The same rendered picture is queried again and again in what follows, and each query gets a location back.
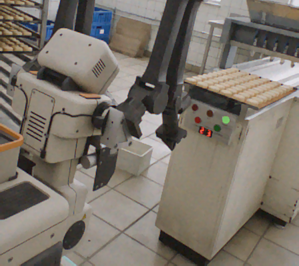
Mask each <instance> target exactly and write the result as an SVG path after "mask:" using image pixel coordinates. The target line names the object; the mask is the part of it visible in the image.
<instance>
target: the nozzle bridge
mask: <svg viewBox="0 0 299 266"><path fill-rule="evenodd" d="M259 29H260V30H259ZM257 30H259V32H258V33H257V35H258V42H257V44H256V46H252V44H254V37H255V34H256V32H257ZM269 31H271V32H270V33H269V34H268V36H267V33H268V32H269ZM279 34H281V35H280V36H279V38H278V39H277V40H278V47H277V50H276V51H272V50H273V46H274V42H275V40H276V38H277V37H278V35H279ZM266 36H267V37H268V44H267V48H266V49H263V48H262V46H263V41H264V39H265V37H266ZM290 36H291V38H290ZM289 38H290V40H289V41H288V43H289V45H288V46H289V48H288V52H287V54H283V50H284V47H285V44H286V42H287V40H288V39H289ZM220 43H223V44H225V47H224V52H223V55H222V60H221V63H220V66H219V68H222V69H228V68H230V67H232V65H233V63H234V57H235V54H236V49H237V47H240V48H244V49H248V50H251V51H256V52H259V53H263V54H267V55H271V56H274V57H279V58H281V59H286V60H289V61H292V62H294V63H299V54H298V56H297V57H294V56H293V55H294V54H295V51H296V46H297V44H298V43H299V33H297V32H294V31H288V30H285V29H279V28H276V27H270V26H267V25H261V24H258V23H253V22H250V18H248V17H225V19H224V25H223V28H222V34H221V37H220Z"/></svg>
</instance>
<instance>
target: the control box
mask: <svg viewBox="0 0 299 266"><path fill-rule="evenodd" d="M191 101H192V103H191V105H190V106H189V107H188V108H187V111H186V116H185V120H184V127H187V128H189V129H191V130H194V131H197V132H199V133H200V130H201V128H202V127H203V128H204V130H203V129H202V130H203V133H202V135H205V136H207V137H210V138H212V139H215V140H216V141H220V142H222V143H225V144H226V145H227V146H229V145H231V144H232V139H233V136H234V132H235V128H236V124H237V122H238V115H235V114H233V113H229V112H227V111H225V110H222V109H218V108H216V107H213V106H211V105H208V104H205V103H202V102H201V101H198V100H196V99H191ZM192 105H197V106H198V110H197V111H194V110H192ZM209 110H211V111H213V116H211V117H209V116H208V114H207V112H208V111H209ZM224 116H227V117H228V119H229V122H228V123H224V122H223V118H224ZM196 117H200V119H201V122H200V123H196V122H195V118H196ZM214 125H219V126H220V130H219V131H218V132H216V131H215V130H214ZM208 130H210V131H211V133H210V136H208V135H207V134H208ZM200 134H201V133H200Z"/></svg>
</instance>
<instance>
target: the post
mask: <svg viewBox="0 0 299 266"><path fill-rule="evenodd" d="M42 5H44V10H41V20H43V22H42V25H40V27H39V34H40V35H41V39H39V40H38V47H37V48H38V49H40V48H42V47H43V42H45V37H46V30H47V18H48V11H49V0H42Z"/></svg>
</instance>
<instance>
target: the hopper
mask: <svg viewBox="0 0 299 266"><path fill-rule="evenodd" d="M246 4H247V8H248V13H249V17H250V22H253V23H258V24H261V25H267V26H270V27H276V28H279V29H285V30H288V31H294V32H297V33H299V6H297V5H291V4H286V3H279V2H275V1H269V0H246Z"/></svg>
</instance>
